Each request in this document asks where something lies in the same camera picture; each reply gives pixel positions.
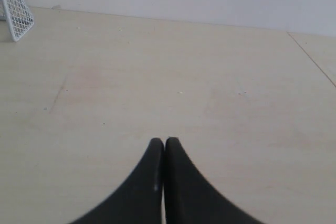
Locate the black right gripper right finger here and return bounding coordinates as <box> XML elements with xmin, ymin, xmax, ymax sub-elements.
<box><xmin>164</xmin><ymin>137</ymin><xmax>261</xmax><ymax>223</ymax></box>

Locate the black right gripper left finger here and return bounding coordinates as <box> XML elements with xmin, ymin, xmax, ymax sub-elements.
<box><xmin>73</xmin><ymin>138</ymin><xmax>164</xmax><ymax>224</ymax></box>

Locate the white miniature soccer goal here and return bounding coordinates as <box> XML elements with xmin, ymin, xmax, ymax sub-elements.
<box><xmin>1</xmin><ymin>0</ymin><xmax>35</xmax><ymax>42</ymax></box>

